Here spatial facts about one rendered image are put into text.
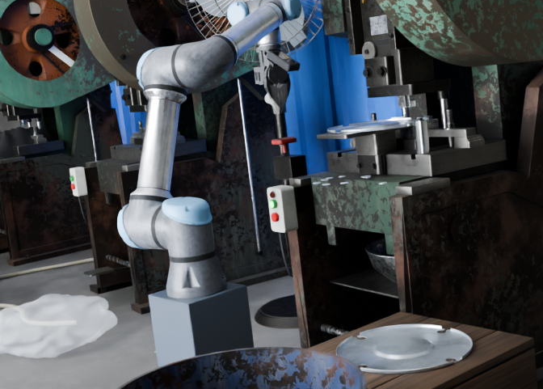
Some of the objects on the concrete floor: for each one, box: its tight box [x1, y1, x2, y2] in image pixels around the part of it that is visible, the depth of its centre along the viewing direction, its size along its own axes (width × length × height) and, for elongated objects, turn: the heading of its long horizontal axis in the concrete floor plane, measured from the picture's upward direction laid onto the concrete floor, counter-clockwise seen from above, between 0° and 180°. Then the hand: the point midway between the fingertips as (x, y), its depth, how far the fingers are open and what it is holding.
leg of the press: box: [389, 68, 543, 389], centre depth 235 cm, size 92×12×90 cm, turn 165°
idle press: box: [0, 0, 123, 267], centre depth 551 cm, size 153×99×174 cm, turn 168°
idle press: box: [69, 0, 309, 315], centre depth 408 cm, size 153×99×174 cm, turn 163°
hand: (280, 109), depth 260 cm, fingers closed
